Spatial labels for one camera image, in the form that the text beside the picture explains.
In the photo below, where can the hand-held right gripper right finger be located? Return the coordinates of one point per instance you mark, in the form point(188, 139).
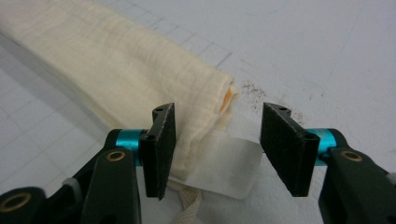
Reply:
point(289, 155)

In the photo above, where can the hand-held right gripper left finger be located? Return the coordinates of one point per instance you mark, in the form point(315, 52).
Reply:
point(158, 155)

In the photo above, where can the cream fried-egg print cloth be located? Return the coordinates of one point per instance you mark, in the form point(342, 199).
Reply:
point(109, 62)

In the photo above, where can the white grid mat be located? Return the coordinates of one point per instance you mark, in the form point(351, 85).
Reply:
point(311, 46)

